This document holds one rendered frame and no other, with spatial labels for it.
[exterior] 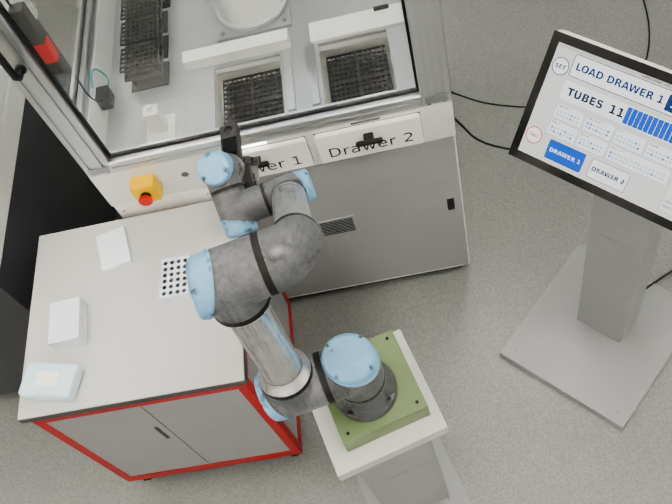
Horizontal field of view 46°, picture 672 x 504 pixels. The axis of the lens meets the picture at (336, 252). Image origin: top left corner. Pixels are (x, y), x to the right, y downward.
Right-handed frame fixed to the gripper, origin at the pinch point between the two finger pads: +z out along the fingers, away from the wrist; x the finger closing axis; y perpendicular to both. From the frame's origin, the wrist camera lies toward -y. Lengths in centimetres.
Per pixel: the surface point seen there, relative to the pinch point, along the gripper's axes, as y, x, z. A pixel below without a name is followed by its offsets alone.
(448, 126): 0, 53, 19
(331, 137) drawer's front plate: -3.1, 21.9, 12.0
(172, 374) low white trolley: 50, -29, -6
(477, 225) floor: 33, 61, 99
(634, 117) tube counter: 9, 91, -20
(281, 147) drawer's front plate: -3.2, 8.0, 11.8
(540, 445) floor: 103, 64, 50
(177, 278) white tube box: 26.0, -26.7, 7.4
